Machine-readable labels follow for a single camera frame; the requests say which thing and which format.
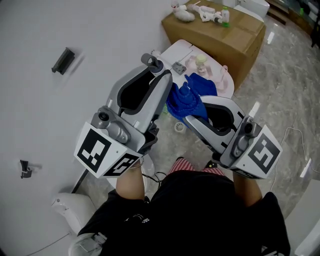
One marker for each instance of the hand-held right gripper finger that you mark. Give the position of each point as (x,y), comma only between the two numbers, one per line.
(230,103)
(210,135)

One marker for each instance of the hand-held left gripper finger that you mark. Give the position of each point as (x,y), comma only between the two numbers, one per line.
(160,100)
(117,87)

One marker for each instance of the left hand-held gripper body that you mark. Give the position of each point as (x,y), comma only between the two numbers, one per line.
(95,147)

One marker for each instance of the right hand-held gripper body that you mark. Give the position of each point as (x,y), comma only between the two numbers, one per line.
(265,152)

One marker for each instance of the blue microfibre cloth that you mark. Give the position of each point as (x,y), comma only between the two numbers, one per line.
(182,105)
(202,83)

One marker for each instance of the white plastic brush tool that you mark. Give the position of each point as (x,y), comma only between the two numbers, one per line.
(156,53)

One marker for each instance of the person's right forearm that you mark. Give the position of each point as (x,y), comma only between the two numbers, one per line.
(247,192)

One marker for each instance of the person's left forearm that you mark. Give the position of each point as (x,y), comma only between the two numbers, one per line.
(130,185)

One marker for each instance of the white toilet with hinged lid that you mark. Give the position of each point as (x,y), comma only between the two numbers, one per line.
(180,50)

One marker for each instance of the black paper holder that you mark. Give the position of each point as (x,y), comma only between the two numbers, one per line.
(25,170)

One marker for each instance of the white smart toilet dark button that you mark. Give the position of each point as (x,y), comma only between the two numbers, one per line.
(252,6)

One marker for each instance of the person's right black slipper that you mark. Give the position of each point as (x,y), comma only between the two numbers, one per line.
(211,165)

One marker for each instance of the small grey metal box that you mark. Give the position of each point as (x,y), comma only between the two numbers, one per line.
(178,68)

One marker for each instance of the red checked trousers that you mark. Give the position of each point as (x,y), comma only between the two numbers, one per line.
(182,165)

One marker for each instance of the pink bottle cream cap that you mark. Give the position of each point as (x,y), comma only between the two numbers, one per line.
(200,62)

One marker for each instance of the large brown cardboard box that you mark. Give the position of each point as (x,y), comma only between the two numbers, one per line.
(225,42)

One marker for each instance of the white cabinet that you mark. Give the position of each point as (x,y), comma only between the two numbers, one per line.
(305,220)

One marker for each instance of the person's black shirt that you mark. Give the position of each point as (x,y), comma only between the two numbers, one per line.
(195,220)

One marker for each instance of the white bottle green cap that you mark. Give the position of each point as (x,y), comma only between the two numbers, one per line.
(225,16)

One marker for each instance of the white plush toy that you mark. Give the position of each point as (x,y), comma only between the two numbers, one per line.
(185,15)

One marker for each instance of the white spray gun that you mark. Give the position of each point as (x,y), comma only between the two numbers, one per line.
(207,13)

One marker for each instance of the white waist pack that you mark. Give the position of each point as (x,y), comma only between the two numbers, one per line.
(85,245)

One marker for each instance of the black wall shelf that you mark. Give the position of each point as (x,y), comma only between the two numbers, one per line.
(63,60)

